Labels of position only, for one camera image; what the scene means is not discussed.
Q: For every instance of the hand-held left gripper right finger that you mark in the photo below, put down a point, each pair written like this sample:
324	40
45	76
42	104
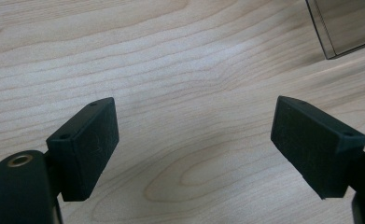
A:
314	146

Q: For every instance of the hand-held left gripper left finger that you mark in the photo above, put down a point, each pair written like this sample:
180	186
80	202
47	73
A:
87	149

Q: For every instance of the clear smoky plastic box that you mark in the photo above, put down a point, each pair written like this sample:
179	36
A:
346	26

